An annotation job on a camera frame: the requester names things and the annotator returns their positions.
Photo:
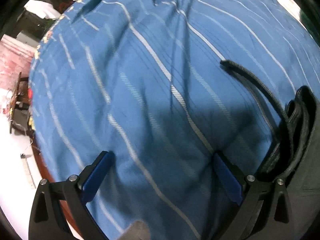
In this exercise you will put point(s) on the dark green folded garment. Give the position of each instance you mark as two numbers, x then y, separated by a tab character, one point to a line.
310	27

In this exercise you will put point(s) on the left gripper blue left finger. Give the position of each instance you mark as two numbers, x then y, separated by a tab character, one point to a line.
93	175

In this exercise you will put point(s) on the black leather jacket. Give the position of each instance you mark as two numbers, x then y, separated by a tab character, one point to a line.
281	200

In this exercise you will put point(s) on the blue striped plaid bed sheet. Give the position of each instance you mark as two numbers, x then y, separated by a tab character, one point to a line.
142	79

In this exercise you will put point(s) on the pink floral curtain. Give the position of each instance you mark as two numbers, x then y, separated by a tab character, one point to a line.
15	58

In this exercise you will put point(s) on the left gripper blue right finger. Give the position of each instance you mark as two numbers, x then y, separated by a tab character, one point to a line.
231	177

